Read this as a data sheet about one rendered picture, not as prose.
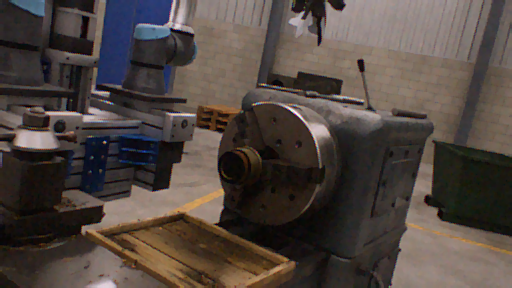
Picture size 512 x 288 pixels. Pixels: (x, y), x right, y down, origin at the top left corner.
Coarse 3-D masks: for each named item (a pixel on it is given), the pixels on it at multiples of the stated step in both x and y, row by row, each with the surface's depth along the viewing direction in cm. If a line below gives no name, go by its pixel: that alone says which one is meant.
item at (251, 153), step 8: (224, 152) 104; (232, 152) 102; (240, 152) 104; (248, 152) 104; (256, 152) 106; (224, 160) 104; (232, 160) 109; (240, 160) 101; (248, 160) 103; (256, 160) 105; (224, 168) 106; (232, 168) 109; (240, 168) 101; (248, 168) 103; (256, 168) 104; (224, 176) 104; (232, 176) 107; (240, 176) 101; (248, 176) 103; (256, 176) 105; (240, 184) 105; (248, 184) 107
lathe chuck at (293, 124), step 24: (264, 120) 114; (288, 120) 110; (312, 120) 111; (288, 144) 110; (312, 144) 107; (264, 192) 115; (288, 192) 111; (312, 192) 107; (264, 216) 115; (288, 216) 111
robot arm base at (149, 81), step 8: (136, 64) 152; (144, 64) 152; (152, 64) 152; (128, 72) 154; (136, 72) 152; (144, 72) 152; (152, 72) 153; (160, 72) 155; (128, 80) 152; (136, 80) 151; (144, 80) 152; (152, 80) 153; (160, 80) 155; (128, 88) 152; (136, 88) 151; (144, 88) 151; (152, 88) 152; (160, 88) 155
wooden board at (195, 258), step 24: (168, 216) 115; (192, 216) 118; (96, 240) 95; (144, 240) 102; (168, 240) 105; (192, 240) 107; (216, 240) 110; (240, 240) 109; (144, 264) 87; (168, 264) 93; (192, 264) 95; (216, 264) 97; (288, 264) 99
